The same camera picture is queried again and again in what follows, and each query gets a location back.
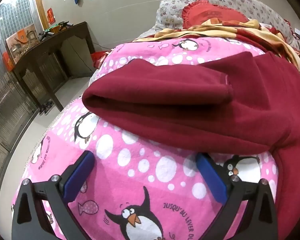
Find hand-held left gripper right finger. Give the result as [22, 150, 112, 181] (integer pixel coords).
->
[195, 152, 279, 240]

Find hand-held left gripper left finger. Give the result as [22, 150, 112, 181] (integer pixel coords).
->
[11, 151, 95, 240]

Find maroon fleece garment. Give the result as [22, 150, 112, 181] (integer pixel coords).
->
[82, 51, 300, 240]

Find pink penguin print blanket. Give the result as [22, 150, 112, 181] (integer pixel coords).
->
[11, 37, 278, 240]

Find pair of shoes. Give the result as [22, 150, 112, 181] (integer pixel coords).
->
[39, 100, 54, 116]

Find metal glass door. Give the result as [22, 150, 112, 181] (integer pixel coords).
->
[0, 0, 48, 153]

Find red cloth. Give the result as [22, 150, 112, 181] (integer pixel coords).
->
[91, 51, 113, 68]

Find dark wooden table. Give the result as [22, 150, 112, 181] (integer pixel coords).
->
[12, 21, 97, 112]

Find yellow and red patterned blanket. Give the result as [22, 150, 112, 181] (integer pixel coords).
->
[132, 19, 300, 77]

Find picture board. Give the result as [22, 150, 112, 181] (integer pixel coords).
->
[5, 24, 39, 64]

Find black and green gadget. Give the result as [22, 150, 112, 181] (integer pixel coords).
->
[39, 21, 74, 40]

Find red paper decoration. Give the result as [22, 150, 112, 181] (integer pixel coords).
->
[47, 7, 56, 24]

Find red frilled cushion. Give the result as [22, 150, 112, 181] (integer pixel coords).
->
[182, 0, 250, 29]

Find black cable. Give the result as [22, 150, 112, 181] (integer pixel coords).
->
[72, 42, 110, 73]

